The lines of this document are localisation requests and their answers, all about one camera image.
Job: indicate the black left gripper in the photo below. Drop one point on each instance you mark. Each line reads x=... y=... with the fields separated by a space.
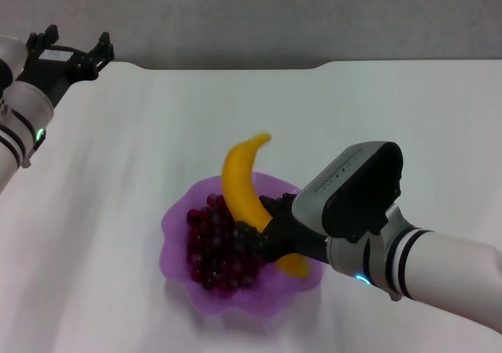
x=55 y=72

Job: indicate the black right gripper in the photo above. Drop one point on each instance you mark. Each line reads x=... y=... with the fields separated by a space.
x=300 y=241

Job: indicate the yellow banana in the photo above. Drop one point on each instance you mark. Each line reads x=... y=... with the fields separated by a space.
x=239 y=180

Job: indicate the dark red grape bunch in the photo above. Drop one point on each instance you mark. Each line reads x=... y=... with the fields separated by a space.
x=219 y=247

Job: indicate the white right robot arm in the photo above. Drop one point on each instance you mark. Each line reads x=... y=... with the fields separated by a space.
x=431 y=266

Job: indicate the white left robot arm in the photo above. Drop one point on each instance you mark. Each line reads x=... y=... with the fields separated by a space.
x=23 y=113

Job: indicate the purple scalloped plastic bowl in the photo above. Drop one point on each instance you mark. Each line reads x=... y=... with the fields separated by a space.
x=176 y=251

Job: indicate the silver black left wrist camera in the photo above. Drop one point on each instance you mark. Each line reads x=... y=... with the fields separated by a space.
x=9 y=51

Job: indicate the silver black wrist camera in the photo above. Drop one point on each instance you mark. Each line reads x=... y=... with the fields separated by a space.
x=9 y=51
x=353 y=196

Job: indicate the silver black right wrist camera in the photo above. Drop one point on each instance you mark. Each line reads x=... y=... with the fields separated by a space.
x=353 y=196

